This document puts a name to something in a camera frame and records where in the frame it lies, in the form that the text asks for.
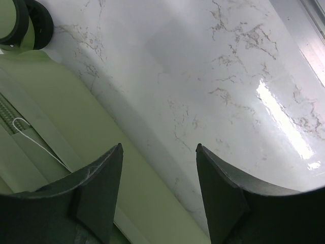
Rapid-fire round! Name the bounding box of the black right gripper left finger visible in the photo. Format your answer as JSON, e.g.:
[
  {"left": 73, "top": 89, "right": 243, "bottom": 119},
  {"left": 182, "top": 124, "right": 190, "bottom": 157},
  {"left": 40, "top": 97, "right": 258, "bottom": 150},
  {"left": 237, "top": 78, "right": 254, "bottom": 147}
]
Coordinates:
[{"left": 1, "top": 144, "right": 123, "bottom": 243}]

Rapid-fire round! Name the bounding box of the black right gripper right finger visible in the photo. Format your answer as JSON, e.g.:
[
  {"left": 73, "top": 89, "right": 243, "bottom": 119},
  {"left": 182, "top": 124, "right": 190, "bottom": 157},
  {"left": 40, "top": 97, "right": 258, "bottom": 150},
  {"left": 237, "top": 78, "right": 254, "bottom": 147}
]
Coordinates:
[{"left": 196, "top": 144, "right": 324, "bottom": 243}]

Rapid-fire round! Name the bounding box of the green hard-shell suitcase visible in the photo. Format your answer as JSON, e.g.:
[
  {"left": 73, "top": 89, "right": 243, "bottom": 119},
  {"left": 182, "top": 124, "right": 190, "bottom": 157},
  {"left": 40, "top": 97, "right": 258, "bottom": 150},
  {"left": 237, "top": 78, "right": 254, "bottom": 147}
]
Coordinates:
[{"left": 1, "top": 1, "right": 209, "bottom": 243}]

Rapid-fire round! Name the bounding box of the aluminium frame rail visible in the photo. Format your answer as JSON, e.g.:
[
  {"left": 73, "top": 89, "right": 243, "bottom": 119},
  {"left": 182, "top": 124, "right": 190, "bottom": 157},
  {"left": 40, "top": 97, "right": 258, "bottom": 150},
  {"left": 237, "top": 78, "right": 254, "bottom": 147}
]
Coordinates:
[{"left": 298, "top": 1, "right": 324, "bottom": 85}]

